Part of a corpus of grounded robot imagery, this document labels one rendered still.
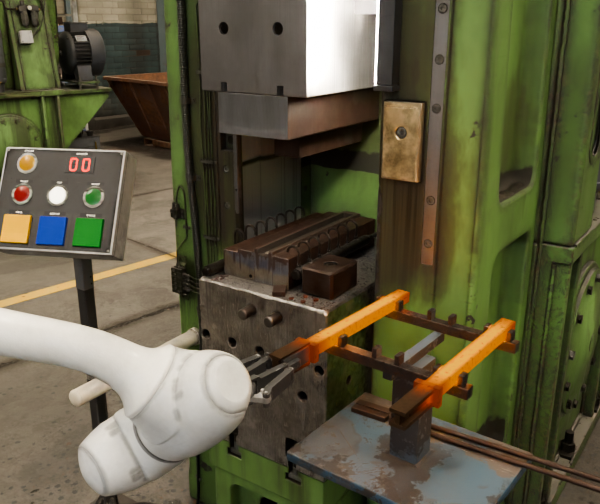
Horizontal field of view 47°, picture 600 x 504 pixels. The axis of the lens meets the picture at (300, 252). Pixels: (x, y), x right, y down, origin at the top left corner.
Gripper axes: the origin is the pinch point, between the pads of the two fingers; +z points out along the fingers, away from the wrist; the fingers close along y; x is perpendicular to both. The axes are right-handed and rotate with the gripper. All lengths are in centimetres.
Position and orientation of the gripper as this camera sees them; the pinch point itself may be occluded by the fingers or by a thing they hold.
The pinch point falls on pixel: (290, 358)
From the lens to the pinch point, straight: 122.4
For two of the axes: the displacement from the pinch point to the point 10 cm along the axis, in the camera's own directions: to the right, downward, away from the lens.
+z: 6.3, -2.5, 7.3
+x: 0.0, -9.5, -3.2
